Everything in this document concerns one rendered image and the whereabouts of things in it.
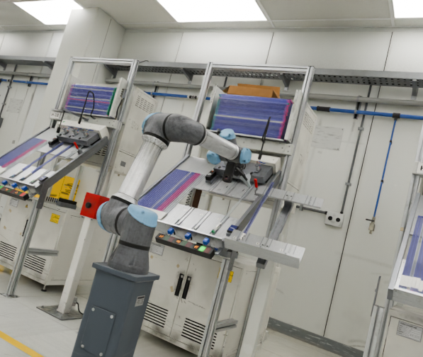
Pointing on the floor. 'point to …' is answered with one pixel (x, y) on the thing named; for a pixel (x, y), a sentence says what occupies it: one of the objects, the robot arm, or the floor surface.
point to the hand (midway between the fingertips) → (237, 185)
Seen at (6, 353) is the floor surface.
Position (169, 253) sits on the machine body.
